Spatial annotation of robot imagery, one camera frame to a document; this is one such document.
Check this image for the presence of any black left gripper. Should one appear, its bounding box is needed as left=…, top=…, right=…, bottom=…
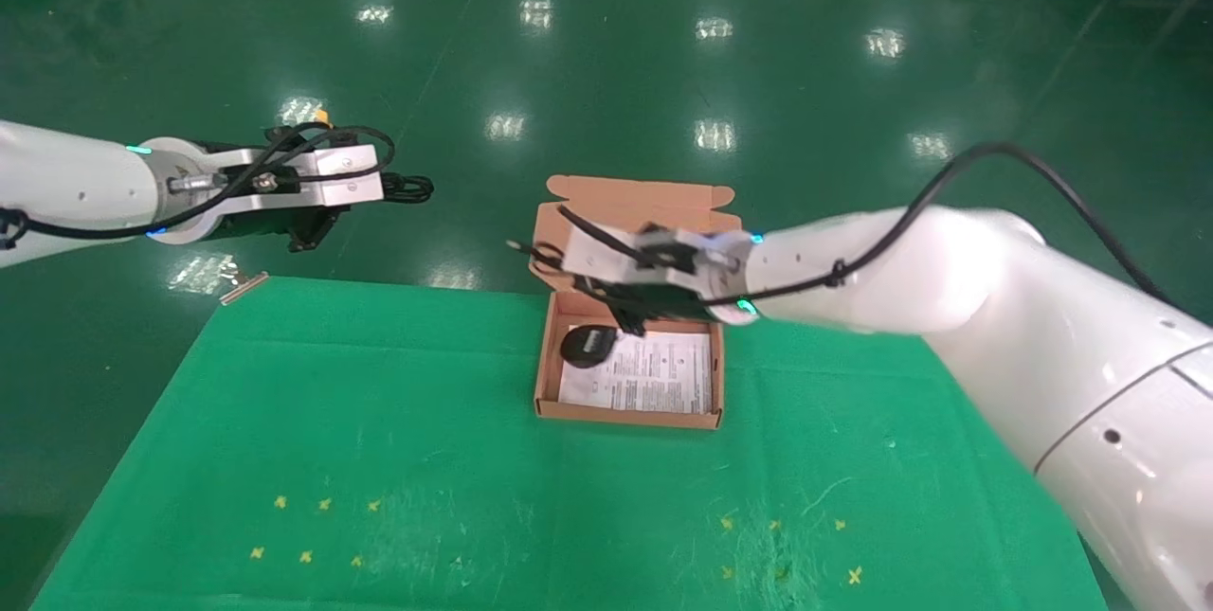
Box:
left=201, top=141, right=344, bottom=254

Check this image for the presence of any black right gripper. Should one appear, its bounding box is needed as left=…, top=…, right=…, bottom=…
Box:
left=572, top=276, right=709, bottom=339

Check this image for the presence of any black wired computer mouse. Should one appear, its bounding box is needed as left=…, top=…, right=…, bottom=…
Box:
left=506, top=238, right=622, bottom=369

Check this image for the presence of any black data cable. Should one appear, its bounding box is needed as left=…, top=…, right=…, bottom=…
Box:
left=381, top=172, right=436, bottom=206

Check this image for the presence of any brown open cardboard box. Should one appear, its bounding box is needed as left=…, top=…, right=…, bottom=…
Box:
left=529, top=175, right=746, bottom=430

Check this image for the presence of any white printed paper sheet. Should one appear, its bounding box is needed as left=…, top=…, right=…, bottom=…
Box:
left=558, top=331, right=714, bottom=415

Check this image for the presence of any metal table clip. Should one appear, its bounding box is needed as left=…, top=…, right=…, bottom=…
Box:
left=220, top=271, right=271, bottom=307

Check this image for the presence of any green table cloth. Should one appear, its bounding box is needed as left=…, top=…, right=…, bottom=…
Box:
left=28, top=276, right=1110, bottom=611

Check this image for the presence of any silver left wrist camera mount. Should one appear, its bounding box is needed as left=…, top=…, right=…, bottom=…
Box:
left=166, top=145, right=386, bottom=215

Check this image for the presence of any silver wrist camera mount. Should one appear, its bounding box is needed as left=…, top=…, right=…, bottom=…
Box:
left=166, top=145, right=386, bottom=215
left=561, top=224, right=751, bottom=296

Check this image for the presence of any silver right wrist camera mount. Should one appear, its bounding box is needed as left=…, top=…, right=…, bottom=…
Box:
left=561, top=224, right=751, bottom=296

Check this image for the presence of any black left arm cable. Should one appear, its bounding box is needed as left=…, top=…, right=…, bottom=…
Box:
left=0, top=109, right=398, bottom=243

